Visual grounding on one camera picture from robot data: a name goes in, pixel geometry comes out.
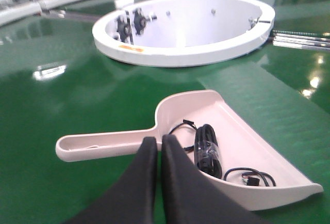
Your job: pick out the chrome rollers right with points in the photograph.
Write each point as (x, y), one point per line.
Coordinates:
(299, 40)

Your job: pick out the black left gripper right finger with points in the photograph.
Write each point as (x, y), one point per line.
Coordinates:
(189, 197)

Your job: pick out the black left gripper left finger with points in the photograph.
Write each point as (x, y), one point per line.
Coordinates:
(131, 198)

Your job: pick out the black bearing mount right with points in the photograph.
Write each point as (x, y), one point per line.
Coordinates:
(140, 20)

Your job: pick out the pink plastic dustpan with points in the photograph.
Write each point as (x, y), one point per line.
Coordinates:
(258, 177)

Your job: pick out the orange warning sticker front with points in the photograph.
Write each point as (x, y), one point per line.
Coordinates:
(131, 48)

